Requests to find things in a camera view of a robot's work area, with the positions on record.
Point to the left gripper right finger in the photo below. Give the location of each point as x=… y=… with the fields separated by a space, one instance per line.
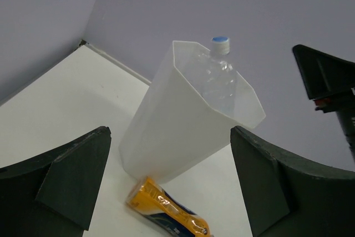
x=288 y=195

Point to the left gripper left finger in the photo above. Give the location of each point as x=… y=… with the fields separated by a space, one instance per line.
x=54 y=193

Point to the clear crushed plastic bottle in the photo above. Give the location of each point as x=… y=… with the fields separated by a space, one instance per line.
x=220 y=78

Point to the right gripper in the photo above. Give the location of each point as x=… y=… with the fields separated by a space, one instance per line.
x=324 y=76

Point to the orange label plastic bottle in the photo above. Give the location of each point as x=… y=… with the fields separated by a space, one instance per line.
x=154 y=203

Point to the white octagonal plastic bin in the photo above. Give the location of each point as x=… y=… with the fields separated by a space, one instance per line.
x=174 y=127

